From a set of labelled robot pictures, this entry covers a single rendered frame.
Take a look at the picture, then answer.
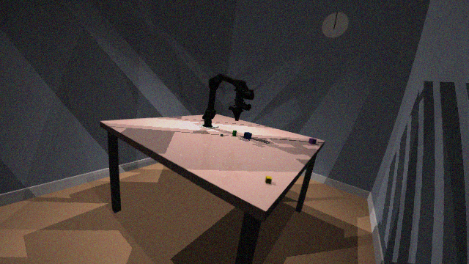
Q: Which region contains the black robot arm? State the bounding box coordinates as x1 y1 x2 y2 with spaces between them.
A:
202 74 254 127

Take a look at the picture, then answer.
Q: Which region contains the blue block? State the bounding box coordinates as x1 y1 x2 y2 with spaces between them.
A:
243 132 252 139

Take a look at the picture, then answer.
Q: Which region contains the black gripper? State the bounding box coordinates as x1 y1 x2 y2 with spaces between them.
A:
229 98 244 120

